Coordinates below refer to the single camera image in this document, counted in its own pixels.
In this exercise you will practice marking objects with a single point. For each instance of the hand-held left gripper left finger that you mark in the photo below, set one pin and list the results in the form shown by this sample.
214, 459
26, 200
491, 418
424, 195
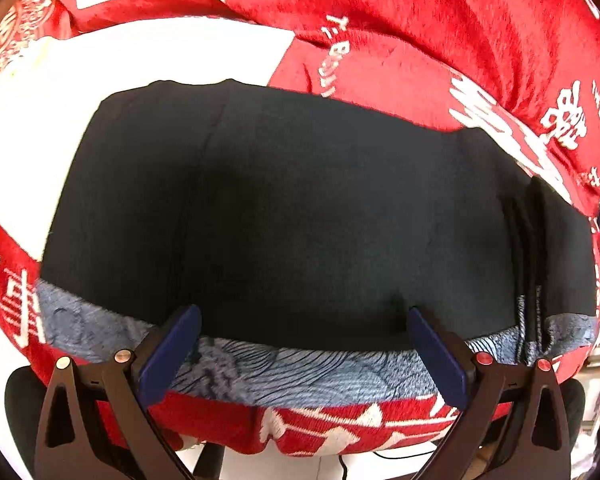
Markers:
172, 355

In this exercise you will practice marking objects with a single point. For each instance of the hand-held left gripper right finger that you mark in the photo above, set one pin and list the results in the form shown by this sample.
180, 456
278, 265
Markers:
437, 355

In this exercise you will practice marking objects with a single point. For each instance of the black pants with blue-grey trim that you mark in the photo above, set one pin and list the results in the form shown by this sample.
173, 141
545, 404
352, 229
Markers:
305, 210

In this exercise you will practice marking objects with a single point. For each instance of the red printed blanket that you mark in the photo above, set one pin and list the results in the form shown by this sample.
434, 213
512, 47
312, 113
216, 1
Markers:
405, 20

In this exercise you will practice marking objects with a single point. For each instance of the red cushion with gold ornament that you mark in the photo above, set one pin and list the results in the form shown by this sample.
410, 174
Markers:
15, 40

